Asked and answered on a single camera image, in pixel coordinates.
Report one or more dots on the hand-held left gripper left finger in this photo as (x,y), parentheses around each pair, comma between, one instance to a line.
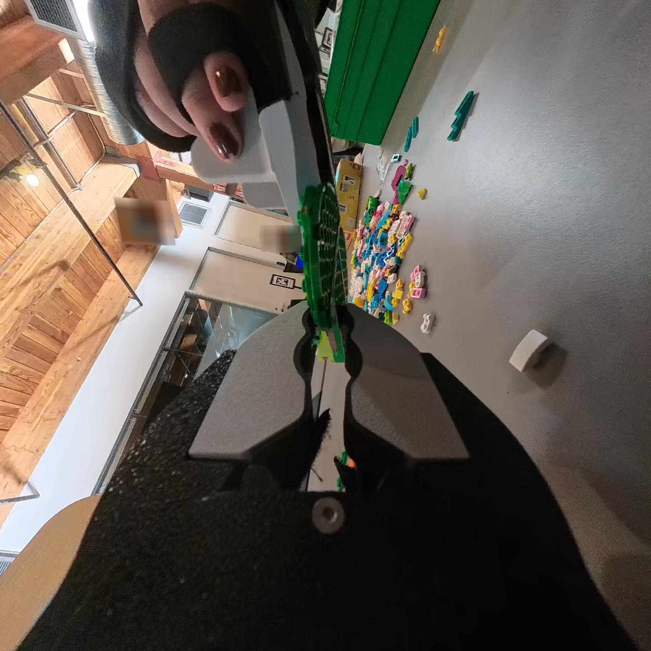
(254,396)

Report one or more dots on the small teal lego piece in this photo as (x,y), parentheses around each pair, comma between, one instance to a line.
(412,135)

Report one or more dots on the wall vent grille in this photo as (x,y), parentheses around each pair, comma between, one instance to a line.
(195,213)

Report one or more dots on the large green lego slope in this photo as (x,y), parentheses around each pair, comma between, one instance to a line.
(405,192)

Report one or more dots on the silver ventilation duct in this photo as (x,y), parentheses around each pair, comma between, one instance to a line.
(109,101)

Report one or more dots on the pile of colourful lego pieces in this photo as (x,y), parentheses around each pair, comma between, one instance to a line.
(381,254)

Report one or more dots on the glass partition window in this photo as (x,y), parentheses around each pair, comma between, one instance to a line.
(224,325)

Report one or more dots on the pale round board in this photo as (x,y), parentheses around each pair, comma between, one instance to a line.
(40,569)

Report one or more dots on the metal ceiling vent grille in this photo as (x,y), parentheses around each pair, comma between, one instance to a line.
(53,15)

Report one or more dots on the black metal rail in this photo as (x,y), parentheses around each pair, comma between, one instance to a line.
(76,213)
(20,496)

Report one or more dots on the yellow lego set box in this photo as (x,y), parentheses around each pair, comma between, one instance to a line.
(348,188)

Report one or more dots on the yellow lego piece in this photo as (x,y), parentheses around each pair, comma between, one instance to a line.
(440,39)

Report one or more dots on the round ceiling light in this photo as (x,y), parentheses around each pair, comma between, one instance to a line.
(32,179)

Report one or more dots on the large teal lego piece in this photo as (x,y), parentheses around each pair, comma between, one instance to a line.
(462,117)

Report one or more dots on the white small lego piece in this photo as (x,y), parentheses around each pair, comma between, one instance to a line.
(427,323)

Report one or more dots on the white curved lego brick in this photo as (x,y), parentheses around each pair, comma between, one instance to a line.
(526,351)

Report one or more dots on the clear plastic bag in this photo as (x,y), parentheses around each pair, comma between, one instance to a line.
(382,162)

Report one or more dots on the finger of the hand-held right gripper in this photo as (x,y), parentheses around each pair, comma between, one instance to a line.
(292,152)
(244,162)

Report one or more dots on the green storage box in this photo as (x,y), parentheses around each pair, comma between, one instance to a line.
(376,66)

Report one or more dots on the printed wall tag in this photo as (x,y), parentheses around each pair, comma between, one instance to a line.
(282,280)

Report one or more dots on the wooden beam with red label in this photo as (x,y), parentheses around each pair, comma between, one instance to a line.
(173,173)

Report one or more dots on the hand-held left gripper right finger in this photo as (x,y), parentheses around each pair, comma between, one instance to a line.
(402,407)

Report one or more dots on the green lego model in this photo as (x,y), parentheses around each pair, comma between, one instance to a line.
(320,254)

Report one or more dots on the person's right hand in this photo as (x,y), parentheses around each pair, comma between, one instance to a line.
(224,81)

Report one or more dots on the magenta lego slope piece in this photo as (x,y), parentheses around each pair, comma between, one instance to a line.
(398,178)

